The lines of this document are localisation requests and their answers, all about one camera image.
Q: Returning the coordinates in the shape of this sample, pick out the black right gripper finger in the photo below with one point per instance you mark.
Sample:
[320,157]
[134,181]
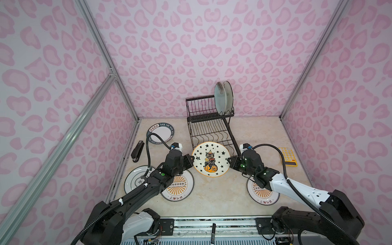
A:
[235,166]
[233,159]

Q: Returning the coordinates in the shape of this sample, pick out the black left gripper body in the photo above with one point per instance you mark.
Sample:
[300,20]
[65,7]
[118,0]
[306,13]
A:
[183,163]

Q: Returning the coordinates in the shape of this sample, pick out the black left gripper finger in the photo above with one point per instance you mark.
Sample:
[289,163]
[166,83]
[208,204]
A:
[187,165]
[189,158]

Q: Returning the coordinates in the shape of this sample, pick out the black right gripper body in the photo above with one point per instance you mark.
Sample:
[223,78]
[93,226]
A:
[244,169]

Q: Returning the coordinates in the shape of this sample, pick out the cat pumpkin star plate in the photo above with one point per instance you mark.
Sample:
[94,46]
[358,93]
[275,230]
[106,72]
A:
[211,159]

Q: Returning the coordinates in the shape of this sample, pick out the orange sunburst plate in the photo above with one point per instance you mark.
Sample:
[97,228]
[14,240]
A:
[181,187]
[261,195]

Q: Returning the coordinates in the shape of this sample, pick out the light blue flower plate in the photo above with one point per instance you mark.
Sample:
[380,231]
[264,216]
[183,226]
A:
[220,98]

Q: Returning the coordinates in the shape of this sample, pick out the white floral speckled plate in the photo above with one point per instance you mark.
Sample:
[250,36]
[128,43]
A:
[229,97]

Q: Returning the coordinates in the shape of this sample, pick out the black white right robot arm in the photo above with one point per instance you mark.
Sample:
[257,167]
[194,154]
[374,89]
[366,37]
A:
[332,214]

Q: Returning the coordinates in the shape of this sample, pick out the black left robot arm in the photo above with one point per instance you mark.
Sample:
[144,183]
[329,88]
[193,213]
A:
[106,221]

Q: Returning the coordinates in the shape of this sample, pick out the black two-tier dish rack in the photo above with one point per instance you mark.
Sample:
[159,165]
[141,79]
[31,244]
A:
[206,125]

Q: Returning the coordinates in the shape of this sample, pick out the green-rim lettered white plate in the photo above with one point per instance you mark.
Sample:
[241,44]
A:
[164,130]

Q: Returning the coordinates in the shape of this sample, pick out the yellow calculator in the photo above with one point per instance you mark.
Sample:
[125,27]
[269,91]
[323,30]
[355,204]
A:
[289,156]

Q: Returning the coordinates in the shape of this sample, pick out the black stapler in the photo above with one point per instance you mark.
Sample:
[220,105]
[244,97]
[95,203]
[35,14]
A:
[137,151]

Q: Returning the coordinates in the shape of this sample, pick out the black marker pen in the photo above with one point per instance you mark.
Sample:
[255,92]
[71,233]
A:
[212,240]

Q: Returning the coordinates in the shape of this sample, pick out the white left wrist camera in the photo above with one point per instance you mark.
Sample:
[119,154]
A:
[176,146]

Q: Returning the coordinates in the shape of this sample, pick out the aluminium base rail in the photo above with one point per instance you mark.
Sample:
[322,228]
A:
[145,228]

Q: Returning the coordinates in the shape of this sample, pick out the diagonal aluminium frame bar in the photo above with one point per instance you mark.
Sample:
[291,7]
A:
[31,194]

